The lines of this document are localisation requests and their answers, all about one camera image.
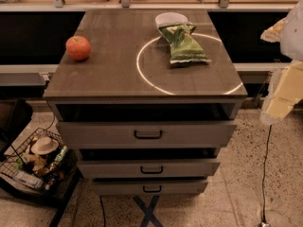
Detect black floor cable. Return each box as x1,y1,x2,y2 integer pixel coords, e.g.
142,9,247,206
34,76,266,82
260,124,273,227

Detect white bowl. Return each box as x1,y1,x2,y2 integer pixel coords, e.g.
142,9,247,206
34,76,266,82
155,12,188,27

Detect grey bottom drawer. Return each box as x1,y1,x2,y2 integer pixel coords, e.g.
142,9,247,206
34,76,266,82
91,177,208,195

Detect grey drawer cabinet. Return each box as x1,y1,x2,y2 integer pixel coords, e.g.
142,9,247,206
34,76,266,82
43,9,249,149

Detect black cable under cabinet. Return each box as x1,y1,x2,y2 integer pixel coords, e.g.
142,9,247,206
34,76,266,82
99,195,108,227

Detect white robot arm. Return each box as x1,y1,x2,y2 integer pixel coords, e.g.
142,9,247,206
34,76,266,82
260,1,303,125

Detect beige small hat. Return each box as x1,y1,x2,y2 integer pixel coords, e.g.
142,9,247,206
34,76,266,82
31,136,59,155

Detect black wire basket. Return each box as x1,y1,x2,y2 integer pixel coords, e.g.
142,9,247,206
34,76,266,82
0,128,77,194

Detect green chip bag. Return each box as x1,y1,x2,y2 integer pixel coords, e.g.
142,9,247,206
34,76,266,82
158,23,210,64

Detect grey drawer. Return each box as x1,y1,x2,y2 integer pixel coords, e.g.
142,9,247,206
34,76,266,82
91,177,208,195
76,148,220,179
57,121,236,149

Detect grey top drawer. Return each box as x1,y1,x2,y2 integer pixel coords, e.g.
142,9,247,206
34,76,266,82
57,121,236,149

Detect red apple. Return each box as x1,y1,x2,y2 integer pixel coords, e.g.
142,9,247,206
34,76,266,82
65,36,91,61

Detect white packaged item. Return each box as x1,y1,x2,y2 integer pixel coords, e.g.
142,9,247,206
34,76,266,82
12,170,44,189

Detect grey middle drawer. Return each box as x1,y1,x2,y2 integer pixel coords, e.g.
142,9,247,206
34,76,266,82
76,148,220,179

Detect black crossed stand legs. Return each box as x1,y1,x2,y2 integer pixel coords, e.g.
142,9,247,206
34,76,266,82
133,195,164,227

